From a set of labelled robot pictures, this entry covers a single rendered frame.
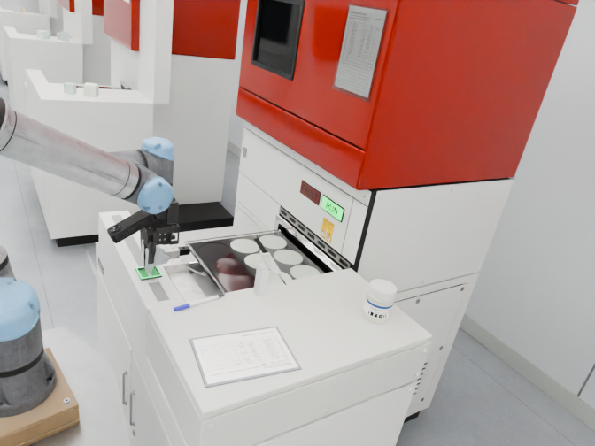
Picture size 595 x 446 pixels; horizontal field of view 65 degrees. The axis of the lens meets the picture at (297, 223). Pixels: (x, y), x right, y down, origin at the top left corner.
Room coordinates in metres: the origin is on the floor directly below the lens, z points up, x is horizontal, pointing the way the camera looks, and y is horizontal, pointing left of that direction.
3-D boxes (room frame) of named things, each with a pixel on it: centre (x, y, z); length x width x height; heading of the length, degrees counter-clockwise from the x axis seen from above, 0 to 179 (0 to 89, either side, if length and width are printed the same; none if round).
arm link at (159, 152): (1.06, 0.36, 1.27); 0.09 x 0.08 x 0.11; 139
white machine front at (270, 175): (1.61, 0.04, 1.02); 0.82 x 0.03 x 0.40; 36
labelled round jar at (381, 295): (1.04, -0.24, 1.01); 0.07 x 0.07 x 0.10
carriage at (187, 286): (1.16, 0.30, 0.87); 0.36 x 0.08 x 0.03; 36
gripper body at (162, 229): (1.07, 0.35, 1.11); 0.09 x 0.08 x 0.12; 126
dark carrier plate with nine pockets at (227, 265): (1.33, 0.10, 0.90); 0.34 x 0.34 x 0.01; 36
